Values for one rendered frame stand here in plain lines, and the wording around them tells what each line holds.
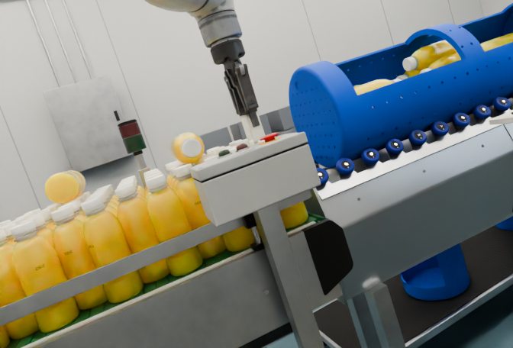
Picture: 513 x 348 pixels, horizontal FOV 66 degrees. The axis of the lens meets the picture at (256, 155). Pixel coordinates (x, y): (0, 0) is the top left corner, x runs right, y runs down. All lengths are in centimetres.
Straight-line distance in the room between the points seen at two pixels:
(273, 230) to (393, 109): 48
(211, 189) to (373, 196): 49
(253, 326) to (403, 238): 47
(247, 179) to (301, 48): 435
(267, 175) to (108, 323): 39
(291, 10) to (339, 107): 414
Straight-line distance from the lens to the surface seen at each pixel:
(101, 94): 408
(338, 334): 188
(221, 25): 89
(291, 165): 68
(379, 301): 112
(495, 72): 126
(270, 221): 71
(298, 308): 77
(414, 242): 115
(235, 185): 65
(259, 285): 82
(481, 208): 128
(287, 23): 497
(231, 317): 82
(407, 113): 106
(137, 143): 130
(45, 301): 82
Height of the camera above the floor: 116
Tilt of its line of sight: 6 degrees down
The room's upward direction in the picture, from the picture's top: 18 degrees counter-clockwise
